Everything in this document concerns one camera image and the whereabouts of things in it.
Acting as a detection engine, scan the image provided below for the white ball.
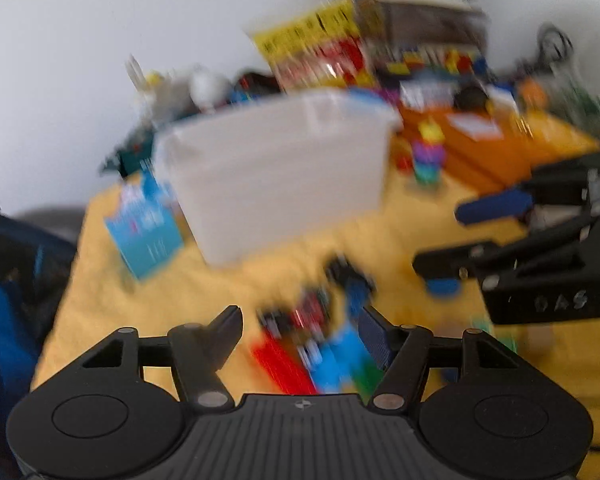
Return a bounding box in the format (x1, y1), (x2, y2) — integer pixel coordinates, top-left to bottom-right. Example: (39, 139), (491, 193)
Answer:
(189, 71), (231, 111)

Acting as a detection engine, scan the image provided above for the orange box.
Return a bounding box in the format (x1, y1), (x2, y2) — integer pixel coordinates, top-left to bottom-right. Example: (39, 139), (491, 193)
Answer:
(397, 100), (600, 198)

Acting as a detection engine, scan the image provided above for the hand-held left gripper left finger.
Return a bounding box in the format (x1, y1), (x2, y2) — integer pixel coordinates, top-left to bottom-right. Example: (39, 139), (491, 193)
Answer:
(77, 304), (244, 414)

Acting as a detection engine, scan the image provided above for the small white carton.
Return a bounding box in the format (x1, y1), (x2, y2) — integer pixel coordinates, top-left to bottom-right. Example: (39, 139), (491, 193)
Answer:
(399, 80), (456, 108)

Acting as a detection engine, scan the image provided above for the red toy car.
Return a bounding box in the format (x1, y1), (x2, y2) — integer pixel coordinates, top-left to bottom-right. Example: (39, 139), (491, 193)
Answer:
(295, 290), (331, 326)

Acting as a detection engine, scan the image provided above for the green mesh bag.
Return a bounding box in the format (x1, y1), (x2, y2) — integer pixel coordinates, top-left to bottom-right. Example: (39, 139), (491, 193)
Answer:
(555, 80), (600, 126)

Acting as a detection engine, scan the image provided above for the yellow blanket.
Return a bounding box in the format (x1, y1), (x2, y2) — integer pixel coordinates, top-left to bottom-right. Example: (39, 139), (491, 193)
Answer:
(30, 112), (600, 480)

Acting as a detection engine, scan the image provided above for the blue card box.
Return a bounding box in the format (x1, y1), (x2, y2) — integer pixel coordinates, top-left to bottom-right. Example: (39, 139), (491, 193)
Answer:
(104, 172), (186, 281)

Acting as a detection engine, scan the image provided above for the clear plastic bag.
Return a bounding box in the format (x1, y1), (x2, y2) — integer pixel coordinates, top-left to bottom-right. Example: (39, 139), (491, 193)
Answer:
(125, 52), (191, 121)

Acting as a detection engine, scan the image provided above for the white plastic bin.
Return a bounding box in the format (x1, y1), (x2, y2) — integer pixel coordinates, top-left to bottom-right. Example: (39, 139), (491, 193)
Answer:
(152, 87), (403, 267)

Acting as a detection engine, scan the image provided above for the teal cardboard box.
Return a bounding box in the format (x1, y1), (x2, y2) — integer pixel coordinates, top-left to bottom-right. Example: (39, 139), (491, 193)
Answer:
(100, 132), (156, 178)

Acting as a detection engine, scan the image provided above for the small black toy car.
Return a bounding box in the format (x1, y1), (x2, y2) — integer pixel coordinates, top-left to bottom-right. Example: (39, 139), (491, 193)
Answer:
(257, 307), (293, 333)

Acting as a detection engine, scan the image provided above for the green toy brick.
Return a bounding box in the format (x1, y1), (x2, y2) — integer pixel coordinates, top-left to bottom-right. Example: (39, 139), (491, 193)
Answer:
(352, 360), (388, 396)

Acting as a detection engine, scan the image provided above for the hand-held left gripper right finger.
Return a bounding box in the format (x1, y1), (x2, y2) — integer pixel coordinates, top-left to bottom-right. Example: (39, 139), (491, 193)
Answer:
(357, 305), (527, 413)

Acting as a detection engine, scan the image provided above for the blue plastic disc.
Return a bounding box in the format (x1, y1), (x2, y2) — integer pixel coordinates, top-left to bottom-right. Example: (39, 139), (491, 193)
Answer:
(425, 277), (463, 301)

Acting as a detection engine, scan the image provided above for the white paper sheet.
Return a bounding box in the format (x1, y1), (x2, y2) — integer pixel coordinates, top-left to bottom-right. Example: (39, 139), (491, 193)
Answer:
(447, 112), (503, 138)

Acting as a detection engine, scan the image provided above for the yellow shrimp snack bag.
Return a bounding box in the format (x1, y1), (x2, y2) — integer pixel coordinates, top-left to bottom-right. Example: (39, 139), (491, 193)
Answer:
(250, 0), (376, 93)

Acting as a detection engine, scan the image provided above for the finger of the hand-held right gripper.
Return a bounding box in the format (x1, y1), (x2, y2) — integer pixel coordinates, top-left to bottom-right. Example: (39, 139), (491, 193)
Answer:
(412, 201), (600, 282)
(455, 152), (600, 227)

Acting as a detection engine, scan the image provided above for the black power adapter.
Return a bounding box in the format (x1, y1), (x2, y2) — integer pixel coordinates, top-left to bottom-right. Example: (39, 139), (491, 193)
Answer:
(455, 85), (491, 111)

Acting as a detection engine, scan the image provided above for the flat black toy car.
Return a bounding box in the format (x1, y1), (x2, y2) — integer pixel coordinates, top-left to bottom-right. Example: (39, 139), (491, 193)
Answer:
(324, 255), (376, 296)

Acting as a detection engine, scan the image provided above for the large blue toy brick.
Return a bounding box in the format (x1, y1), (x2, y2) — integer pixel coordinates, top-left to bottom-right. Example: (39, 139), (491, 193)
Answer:
(305, 325), (381, 395)

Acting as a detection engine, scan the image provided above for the rainbow ring stacking toy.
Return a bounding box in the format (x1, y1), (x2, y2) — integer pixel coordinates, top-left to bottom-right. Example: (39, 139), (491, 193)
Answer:
(411, 117), (446, 188)

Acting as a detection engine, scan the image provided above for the long red toy brick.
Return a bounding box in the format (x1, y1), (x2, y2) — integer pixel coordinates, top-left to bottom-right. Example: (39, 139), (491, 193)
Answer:
(250, 335), (321, 396)

